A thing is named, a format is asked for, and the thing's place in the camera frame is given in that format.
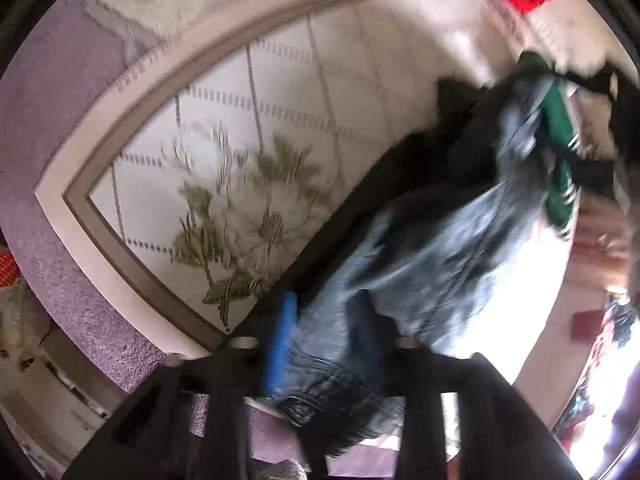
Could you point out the white low furniture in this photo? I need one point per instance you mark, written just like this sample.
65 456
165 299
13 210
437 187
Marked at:
47 385

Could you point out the pile of colourful clothes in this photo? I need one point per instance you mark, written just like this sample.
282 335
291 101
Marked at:
607 360

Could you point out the blue denim garment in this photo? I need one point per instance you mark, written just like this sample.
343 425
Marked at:
450 250

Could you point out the white floral mat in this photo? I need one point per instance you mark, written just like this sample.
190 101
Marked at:
280 170

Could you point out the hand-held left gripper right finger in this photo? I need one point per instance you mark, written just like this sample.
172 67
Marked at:
371 340

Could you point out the person's right hand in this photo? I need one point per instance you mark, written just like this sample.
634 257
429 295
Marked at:
602 240

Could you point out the dark red box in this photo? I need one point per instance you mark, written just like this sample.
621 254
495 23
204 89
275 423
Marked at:
588 325

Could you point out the black cloth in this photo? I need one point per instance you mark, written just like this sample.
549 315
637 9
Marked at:
445 135

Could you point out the purple textured carpet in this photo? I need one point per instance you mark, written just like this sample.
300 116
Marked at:
65 125

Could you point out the red patterned object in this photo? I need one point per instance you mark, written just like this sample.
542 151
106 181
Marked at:
7 268

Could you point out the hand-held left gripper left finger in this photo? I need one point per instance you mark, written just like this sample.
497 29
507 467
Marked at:
281 345

